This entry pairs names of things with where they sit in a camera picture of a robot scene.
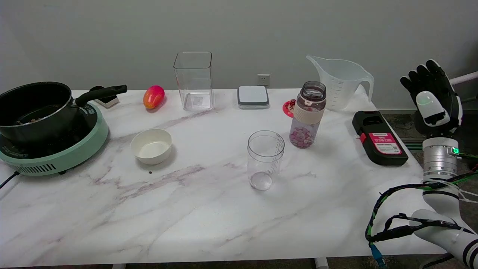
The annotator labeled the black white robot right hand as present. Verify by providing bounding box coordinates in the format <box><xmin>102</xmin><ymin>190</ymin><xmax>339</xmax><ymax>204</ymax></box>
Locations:
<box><xmin>400</xmin><ymin>60</ymin><xmax>463</xmax><ymax>138</ymax></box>

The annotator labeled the clear bottle with pink contents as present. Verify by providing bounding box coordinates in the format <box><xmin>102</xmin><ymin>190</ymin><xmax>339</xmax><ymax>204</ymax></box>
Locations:
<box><xmin>289</xmin><ymin>81</ymin><xmax>327</xmax><ymax>149</ymax></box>

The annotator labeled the red round bottle cap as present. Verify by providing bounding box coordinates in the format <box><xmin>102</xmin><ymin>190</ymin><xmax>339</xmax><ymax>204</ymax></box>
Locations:
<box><xmin>282</xmin><ymin>99</ymin><xmax>297</xmax><ymax>118</ymax></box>

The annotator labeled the black floor vent grille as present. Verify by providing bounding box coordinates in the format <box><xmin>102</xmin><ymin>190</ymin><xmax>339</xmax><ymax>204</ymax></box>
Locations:
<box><xmin>400</xmin><ymin>138</ymin><xmax>425</xmax><ymax>151</ymax></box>

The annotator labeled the white foam covered bar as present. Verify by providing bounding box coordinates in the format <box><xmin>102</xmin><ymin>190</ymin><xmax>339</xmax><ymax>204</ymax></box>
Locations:
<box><xmin>450</xmin><ymin>71</ymin><xmax>478</xmax><ymax>86</ymax></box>

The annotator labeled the black box pink label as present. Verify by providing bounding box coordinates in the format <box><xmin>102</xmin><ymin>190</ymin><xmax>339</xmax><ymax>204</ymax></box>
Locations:
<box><xmin>352</xmin><ymin>110</ymin><xmax>409</xmax><ymax>166</ymax></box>

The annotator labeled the translucent plastic measuring jug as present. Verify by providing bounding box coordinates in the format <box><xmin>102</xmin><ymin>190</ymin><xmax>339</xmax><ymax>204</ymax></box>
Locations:
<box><xmin>306</xmin><ymin>55</ymin><xmax>375</xmax><ymax>111</ymax></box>

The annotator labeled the clear plastic measuring cup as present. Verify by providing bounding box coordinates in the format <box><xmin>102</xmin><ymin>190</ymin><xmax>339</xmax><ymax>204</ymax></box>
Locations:
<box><xmin>247</xmin><ymin>130</ymin><xmax>285</xmax><ymax>191</ymax></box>

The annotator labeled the grey white square lid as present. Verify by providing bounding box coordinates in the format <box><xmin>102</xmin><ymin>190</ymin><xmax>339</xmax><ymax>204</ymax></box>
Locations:
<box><xmin>237</xmin><ymin>86</ymin><xmax>270</xmax><ymax>109</ymax></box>

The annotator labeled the clear square plastic container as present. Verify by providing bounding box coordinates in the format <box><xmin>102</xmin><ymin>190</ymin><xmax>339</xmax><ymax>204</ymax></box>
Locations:
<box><xmin>173</xmin><ymin>52</ymin><xmax>214</xmax><ymax>111</ymax></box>

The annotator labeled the red orange toy mango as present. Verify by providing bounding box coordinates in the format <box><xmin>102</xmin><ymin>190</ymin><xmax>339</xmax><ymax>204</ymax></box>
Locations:
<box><xmin>143</xmin><ymin>85</ymin><xmax>165</xmax><ymax>109</ymax></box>

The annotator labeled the white ceramic bowl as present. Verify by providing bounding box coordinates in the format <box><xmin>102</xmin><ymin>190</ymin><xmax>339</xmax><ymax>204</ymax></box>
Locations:
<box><xmin>130</xmin><ymin>129</ymin><xmax>173</xmax><ymax>165</ymax></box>

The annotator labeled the small white black block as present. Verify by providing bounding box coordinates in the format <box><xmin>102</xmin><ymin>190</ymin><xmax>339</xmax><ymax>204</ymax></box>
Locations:
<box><xmin>90</xmin><ymin>86</ymin><xmax>120</xmax><ymax>109</ymax></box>

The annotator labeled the green induction cooker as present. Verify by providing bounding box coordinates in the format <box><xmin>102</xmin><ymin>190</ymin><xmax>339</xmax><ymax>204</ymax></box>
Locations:
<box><xmin>0</xmin><ymin>102</ymin><xmax>109</xmax><ymax>176</ymax></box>

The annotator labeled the black green robot cable bundle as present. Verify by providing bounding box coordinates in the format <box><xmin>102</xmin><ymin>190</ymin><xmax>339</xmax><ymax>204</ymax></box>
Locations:
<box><xmin>365</xmin><ymin>164</ymin><xmax>478</xmax><ymax>268</ymax></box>

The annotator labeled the black saucepan with handle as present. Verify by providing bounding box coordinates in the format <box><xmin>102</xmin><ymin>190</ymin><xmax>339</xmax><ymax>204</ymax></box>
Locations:
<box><xmin>0</xmin><ymin>81</ymin><xmax>128</xmax><ymax>145</ymax></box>

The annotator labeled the black cooker power cable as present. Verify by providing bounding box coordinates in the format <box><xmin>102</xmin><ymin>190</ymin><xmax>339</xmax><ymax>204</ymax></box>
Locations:
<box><xmin>0</xmin><ymin>171</ymin><xmax>20</xmax><ymax>189</ymax></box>

